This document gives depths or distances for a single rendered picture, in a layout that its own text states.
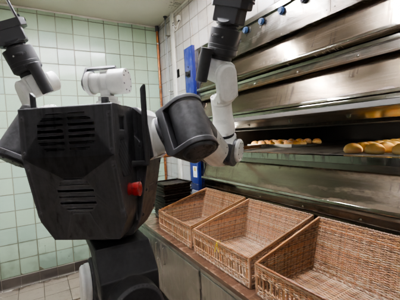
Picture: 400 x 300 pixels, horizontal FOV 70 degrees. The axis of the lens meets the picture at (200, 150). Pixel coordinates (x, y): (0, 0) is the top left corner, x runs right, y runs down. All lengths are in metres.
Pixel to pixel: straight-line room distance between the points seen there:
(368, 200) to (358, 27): 0.80
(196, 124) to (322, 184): 1.13
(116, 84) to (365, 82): 1.13
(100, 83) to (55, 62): 2.45
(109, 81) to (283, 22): 1.36
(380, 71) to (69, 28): 2.77
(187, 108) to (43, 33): 2.71
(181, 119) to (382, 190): 1.08
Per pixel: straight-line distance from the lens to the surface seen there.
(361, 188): 1.57
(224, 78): 0.83
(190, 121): 0.67
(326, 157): 1.64
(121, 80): 0.77
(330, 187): 1.66
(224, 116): 0.91
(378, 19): 1.55
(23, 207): 3.18
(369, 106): 1.35
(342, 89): 1.58
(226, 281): 1.58
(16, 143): 0.84
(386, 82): 1.48
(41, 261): 3.33
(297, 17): 1.87
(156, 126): 0.70
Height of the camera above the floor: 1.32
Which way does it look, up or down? 3 degrees down
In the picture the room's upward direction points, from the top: 3 degrees counter-clockwise
